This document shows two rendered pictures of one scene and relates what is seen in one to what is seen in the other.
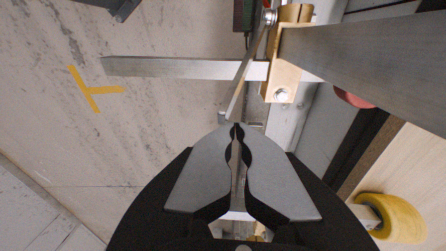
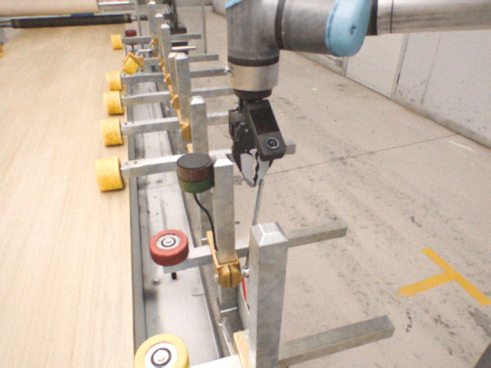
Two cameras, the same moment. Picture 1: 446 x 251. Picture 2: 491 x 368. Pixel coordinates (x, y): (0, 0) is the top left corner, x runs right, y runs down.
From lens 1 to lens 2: 0.64 m
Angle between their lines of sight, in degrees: 26
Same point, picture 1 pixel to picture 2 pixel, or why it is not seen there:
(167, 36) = not seen: outside the picture
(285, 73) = not seen: hidden behind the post
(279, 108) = (180, 274)
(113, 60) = (338, 228)
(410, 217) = (105, 174)
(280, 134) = not seen: hidden behind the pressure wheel
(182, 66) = (291, 234)
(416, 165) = (98, 212)
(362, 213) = (132, 171)
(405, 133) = (124, 225)
